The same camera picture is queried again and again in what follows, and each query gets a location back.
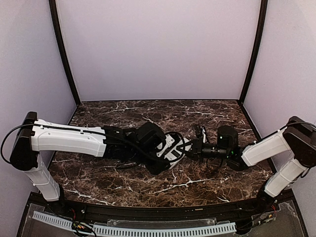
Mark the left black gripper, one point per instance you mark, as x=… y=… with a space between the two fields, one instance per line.
x=155 y=167

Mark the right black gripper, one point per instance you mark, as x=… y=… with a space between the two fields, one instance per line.
x=199 y=147

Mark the white remote control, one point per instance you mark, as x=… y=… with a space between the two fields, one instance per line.
x=175 y=155

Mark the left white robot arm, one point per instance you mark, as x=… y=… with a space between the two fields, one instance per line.
x=145 y=145

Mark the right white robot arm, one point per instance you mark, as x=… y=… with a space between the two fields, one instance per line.
x=297 y=136

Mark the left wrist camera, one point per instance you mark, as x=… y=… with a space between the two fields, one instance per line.
x=171 y=141

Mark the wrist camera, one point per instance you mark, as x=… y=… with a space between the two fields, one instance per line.
x=171 y=141
x=201 y=133

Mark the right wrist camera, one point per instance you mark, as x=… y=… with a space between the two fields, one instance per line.
x=201 y=133

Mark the black front rail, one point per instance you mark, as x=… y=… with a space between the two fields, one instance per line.
x=97 y=212

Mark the right black frame post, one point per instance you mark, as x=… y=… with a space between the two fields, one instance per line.
x=255 y=50

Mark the black frame post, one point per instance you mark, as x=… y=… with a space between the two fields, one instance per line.
x=255 y=50
x=62 y=51

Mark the left black frame post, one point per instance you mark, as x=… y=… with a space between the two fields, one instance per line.
x=62 y=51

